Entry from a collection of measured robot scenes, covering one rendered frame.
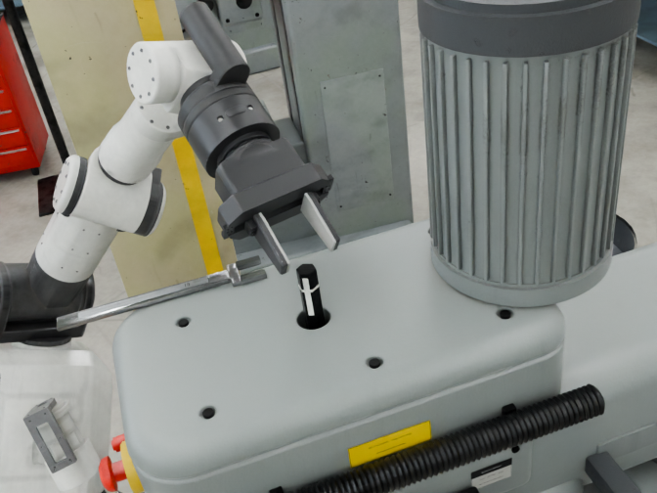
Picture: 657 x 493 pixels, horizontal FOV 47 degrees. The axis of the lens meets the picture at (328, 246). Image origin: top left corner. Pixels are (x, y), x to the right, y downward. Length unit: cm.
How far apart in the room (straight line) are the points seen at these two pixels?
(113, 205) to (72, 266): 17
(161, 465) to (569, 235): 45
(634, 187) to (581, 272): 383
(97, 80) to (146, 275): 75
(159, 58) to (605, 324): 62
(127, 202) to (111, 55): 147
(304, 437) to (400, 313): 17
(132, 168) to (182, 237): 180
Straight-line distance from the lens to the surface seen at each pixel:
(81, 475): 116
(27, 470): 126
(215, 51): 81
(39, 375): 125
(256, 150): 78
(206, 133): 79
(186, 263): 283
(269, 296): 87
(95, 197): 102
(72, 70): 248
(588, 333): 100
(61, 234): 112
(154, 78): 82
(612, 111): 76
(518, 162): 73
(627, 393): 98
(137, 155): 96
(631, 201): 452
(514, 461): 94
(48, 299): 123
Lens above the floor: 243
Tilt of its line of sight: 35 degrees down
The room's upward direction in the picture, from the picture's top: 9 degrees counter-clockwise
